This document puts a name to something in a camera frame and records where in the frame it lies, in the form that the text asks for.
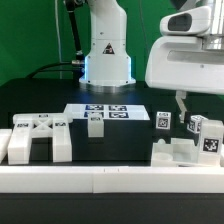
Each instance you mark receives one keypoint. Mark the white chair seat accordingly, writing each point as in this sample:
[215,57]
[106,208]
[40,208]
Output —
[178,153]

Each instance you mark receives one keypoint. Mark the white sheet with tags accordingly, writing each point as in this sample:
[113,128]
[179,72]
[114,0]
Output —
[108,111]

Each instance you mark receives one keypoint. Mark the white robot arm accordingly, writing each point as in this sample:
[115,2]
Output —
[108,66]

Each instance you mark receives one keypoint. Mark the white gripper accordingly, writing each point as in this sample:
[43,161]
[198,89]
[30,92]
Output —
[180,63]

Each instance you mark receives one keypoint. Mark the white tagged cube nut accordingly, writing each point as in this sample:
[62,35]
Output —
[195,123]
[163,120]

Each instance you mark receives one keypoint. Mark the white fence bar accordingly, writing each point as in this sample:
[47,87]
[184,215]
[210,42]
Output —
[52,179]
[5,135]

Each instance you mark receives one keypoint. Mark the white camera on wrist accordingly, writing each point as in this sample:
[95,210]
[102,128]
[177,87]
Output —
[191,22]

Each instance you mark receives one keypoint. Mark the white left fence bar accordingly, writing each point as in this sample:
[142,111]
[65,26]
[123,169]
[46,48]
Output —
[5,135]

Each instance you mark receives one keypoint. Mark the white tagged cube nut right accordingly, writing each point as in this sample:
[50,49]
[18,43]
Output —
[195,123]

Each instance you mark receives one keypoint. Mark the white chair back frame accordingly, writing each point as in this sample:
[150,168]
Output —
[40,125]

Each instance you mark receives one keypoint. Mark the white front fence bar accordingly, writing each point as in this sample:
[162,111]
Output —
[52,179]

